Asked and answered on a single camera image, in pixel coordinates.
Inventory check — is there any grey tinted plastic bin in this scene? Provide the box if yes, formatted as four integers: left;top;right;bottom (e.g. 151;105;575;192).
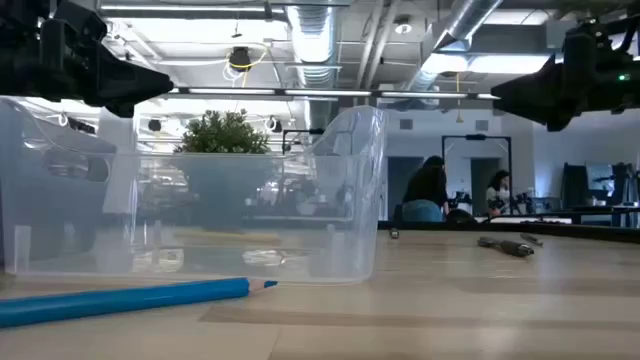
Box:
0;97;119;266

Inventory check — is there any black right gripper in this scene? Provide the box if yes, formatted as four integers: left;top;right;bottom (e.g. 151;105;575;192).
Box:
492;22;640;132

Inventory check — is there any silver slanted ceiling duct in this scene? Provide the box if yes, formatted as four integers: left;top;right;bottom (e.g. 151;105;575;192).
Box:
399;0;504;99

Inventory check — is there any black aluminium table frame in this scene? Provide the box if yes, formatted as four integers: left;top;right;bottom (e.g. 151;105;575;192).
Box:
377;218;640;245

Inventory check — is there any black background rig frame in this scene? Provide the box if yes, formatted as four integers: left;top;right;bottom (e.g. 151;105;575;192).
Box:
441;133;514;217

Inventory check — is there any black overhead camera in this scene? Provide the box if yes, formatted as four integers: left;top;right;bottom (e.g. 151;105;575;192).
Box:
228;45;253;73

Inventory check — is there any long ceiling light strip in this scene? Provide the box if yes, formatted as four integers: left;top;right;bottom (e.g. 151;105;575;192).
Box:
168;86;501;101

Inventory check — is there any clear plastic bin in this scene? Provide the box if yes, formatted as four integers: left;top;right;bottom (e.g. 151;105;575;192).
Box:
0;104;389;286

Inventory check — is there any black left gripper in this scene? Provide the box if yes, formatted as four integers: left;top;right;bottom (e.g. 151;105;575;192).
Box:
39;0;174;119

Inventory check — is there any silver round ceiling duct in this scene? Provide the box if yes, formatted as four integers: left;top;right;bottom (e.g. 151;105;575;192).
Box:
283;4;342;131

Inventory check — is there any green potted plant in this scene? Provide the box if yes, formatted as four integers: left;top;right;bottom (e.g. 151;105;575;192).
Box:
173;108;272;156

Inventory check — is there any blue pencil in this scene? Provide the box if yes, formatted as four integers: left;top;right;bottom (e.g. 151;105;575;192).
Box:
0;277;279;330

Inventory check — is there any person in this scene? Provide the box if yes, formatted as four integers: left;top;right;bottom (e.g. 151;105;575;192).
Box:
402;155;450;224
485;169;513;216

